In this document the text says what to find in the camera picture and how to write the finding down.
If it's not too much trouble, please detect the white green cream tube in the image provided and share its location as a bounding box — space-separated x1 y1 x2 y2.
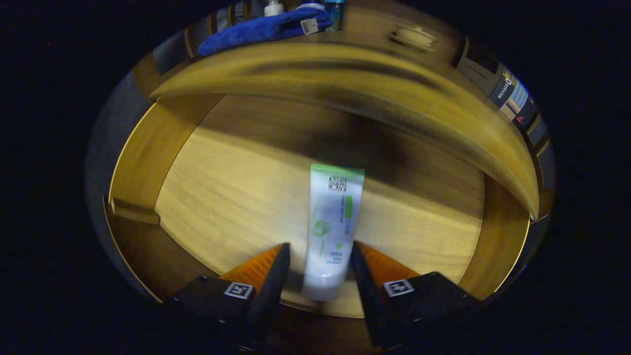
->
302 163 365 302

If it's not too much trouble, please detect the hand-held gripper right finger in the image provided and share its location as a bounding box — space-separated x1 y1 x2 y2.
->
349 241 481 348

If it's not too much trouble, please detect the teal spray can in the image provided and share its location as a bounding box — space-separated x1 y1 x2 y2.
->
324 0 345 31

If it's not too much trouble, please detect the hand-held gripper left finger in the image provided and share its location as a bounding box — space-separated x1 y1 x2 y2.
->
168 243 291 353

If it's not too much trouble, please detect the wooden countertop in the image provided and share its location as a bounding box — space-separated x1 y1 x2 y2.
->
150 30 540 220

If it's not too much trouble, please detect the light grey spine book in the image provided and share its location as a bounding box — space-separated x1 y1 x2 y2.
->
500 81 529 121

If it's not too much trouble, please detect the beige lidded teacup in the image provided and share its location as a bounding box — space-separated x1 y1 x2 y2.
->
389 25 438 52

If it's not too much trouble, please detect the wooden drawer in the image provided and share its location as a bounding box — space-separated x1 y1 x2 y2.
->
104 91 533 321

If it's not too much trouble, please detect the black spine book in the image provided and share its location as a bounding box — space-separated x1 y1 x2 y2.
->
513 96 539 131

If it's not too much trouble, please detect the blue towel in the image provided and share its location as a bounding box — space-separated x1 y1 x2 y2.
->
197 7 333 56

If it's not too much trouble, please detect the black backdrop cloth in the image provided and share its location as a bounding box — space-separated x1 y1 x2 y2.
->
86 74 148 277

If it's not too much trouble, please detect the wooden cabinet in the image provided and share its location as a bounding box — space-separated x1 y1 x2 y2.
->
131 0 558 222

